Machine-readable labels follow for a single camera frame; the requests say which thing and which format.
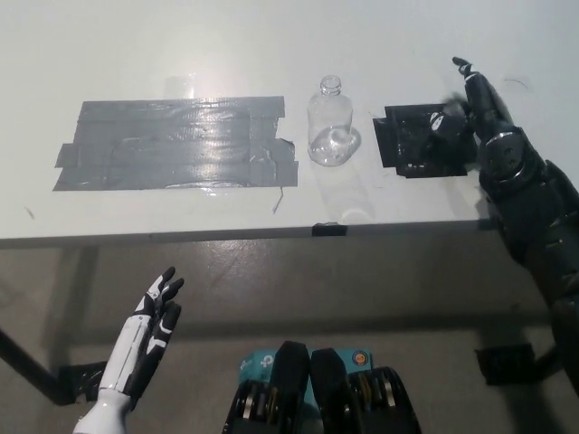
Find black right hand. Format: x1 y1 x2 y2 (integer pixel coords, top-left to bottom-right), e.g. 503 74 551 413
427 56 526 146

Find white and black left hand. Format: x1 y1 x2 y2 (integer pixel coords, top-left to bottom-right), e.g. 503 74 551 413
97 266 185 412

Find clear plastic bottle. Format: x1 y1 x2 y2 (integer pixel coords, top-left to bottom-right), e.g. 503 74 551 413
307 74 363 169

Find black robot torso blocks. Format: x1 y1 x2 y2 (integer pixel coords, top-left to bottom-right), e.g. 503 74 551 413
221 341 422 434

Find teal cardboard box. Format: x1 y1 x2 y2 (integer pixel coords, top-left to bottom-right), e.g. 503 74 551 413
237 348 376 413

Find black table leg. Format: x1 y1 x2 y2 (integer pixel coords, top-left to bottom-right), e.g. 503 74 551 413
0 327 63 403

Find small black tape strip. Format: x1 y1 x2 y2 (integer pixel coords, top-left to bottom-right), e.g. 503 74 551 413
310 221 348 238

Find grey duct tape patch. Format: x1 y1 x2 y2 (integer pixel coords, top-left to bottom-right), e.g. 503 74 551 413
52 96 299 193

